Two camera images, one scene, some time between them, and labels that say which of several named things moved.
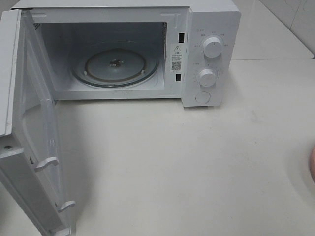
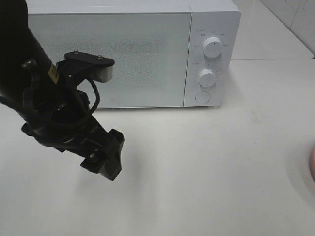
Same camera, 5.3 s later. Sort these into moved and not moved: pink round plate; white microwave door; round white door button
Moved: white microwave door
Not moved: pink round plate; round white door button
